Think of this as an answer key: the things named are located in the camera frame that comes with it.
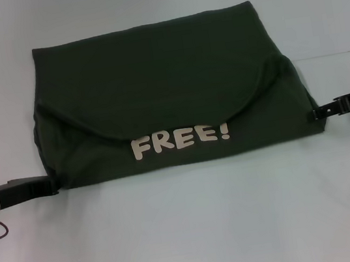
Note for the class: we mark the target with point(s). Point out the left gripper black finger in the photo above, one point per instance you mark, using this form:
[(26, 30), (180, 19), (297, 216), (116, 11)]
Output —
[(54, 187)]

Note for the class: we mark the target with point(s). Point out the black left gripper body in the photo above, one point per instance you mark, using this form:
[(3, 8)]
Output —
[(19, 190)]

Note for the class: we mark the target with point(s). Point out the dark green t-shirt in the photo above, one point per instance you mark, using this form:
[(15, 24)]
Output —
[(156, 91)]

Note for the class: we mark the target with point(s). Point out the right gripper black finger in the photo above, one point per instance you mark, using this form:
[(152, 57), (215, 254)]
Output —
[(327, 110)]

